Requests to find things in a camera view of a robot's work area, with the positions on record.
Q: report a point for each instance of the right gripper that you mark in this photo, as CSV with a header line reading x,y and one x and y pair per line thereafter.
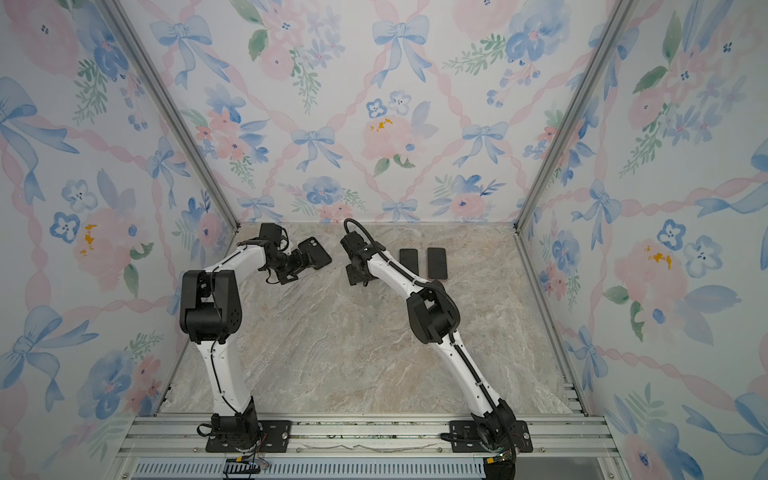
x,y
350,274

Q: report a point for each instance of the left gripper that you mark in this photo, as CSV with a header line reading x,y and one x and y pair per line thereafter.
x,y
300,266

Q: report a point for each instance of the black phone case with camera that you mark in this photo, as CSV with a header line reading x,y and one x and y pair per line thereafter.
x,y
317,256

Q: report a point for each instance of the blue phone black screen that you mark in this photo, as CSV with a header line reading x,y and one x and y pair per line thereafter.
x,y
409,258

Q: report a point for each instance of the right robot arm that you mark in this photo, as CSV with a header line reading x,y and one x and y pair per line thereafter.
x,y
434,319

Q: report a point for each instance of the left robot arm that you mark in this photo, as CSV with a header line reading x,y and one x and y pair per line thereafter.
x,y
211,314

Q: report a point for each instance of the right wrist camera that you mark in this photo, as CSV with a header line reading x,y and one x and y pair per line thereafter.
x,y
354,244

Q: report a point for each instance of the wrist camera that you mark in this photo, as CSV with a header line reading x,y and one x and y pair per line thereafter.
x,y
354,244
275,235

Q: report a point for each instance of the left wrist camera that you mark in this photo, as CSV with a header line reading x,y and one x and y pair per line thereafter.
x,y
275,235

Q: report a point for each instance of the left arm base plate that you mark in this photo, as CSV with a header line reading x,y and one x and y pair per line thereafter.
x,y
275,436

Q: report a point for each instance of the aluminium rail frame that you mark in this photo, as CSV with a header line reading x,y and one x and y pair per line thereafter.
x,y
372,446

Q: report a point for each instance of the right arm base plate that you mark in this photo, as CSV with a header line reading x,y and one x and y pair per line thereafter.
x,y
463,436

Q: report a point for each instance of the left corner aluminium post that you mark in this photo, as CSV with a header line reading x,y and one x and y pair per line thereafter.
x,y
117,18

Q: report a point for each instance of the corner aluminium post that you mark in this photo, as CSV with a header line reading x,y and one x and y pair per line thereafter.
x,y
614,29
117,18

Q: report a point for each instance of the right corner aluminium post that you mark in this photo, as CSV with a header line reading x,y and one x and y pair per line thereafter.
x,y
614,29

